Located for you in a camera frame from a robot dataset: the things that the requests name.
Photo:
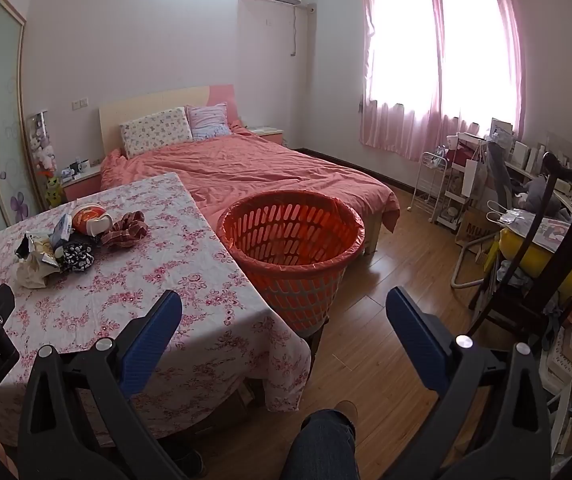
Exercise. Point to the pink floral tablecloth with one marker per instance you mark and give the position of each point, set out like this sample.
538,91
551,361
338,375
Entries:
141,285

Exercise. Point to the air conditioner pipe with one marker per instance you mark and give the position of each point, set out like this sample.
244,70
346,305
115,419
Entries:
295,30

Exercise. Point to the white plush toy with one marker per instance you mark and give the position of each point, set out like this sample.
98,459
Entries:
41,152

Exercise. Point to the white tubular rack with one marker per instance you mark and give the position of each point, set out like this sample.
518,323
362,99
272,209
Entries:
457,270

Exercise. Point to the white printed plastic bag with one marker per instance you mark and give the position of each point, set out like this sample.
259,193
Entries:
555,232

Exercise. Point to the dark brown stool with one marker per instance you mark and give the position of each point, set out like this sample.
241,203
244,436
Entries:
316,342

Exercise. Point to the striped pillow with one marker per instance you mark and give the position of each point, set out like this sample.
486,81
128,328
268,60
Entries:
208,120

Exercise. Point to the brown paper bag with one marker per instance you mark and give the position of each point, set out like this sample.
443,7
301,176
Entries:
475,227

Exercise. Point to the coral pink duvet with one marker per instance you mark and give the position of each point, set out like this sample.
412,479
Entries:
266,170

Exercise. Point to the cardboard box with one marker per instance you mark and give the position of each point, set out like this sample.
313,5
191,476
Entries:
238,402

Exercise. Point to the pink white nightstand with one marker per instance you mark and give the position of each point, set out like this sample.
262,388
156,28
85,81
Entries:
83,185
271,136

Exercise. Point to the white paper bag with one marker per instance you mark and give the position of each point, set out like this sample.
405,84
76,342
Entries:
473,177

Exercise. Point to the brown shoe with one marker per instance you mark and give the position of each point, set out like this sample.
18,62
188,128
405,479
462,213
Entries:
348,407

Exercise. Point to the dark shoe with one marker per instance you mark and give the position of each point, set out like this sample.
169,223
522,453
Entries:
188,462

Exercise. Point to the grey plush toy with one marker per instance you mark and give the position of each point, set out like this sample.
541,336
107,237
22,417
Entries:
540,195

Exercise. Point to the red white instant noodle bowl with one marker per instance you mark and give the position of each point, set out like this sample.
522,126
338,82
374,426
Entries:
88,217

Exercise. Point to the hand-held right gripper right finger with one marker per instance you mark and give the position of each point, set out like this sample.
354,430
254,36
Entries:
415,340

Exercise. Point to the floral pillow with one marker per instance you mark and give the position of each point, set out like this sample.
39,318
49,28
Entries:
156,130

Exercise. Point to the wall switch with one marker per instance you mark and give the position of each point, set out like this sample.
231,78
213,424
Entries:
80,104

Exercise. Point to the red box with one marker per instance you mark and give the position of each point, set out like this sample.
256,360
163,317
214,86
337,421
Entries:
465,154

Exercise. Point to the brown plaid cloth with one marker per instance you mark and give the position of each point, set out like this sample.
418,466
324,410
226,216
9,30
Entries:
126,230

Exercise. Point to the person's leg in jeans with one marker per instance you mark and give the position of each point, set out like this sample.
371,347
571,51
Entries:
316,450

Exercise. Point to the white mug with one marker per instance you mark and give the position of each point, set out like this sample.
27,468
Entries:
84,165

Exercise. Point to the black floral scrunchie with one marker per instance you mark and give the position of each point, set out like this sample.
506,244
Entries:
77,256

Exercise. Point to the white shelf trolley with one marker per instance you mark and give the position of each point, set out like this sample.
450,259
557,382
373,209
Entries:
453,195

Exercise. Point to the basket with orange liner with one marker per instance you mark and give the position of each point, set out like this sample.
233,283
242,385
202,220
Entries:
291,300

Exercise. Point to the pink sheer curtain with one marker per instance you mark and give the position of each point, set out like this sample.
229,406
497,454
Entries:
400,125

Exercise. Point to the light wooden bed headboard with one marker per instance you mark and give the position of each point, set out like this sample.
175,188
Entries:
156,102

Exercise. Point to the green yellow plush toy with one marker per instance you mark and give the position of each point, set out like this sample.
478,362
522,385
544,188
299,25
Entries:
53,190

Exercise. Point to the cream wrapper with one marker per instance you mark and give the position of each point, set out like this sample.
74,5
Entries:
31,275

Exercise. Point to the dark wooden chair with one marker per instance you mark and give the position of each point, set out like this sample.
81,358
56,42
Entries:
571,240

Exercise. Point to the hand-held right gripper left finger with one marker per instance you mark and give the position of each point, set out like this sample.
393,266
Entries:
151,345

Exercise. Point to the small flower print packet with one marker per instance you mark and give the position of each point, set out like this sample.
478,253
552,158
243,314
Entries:
62,230

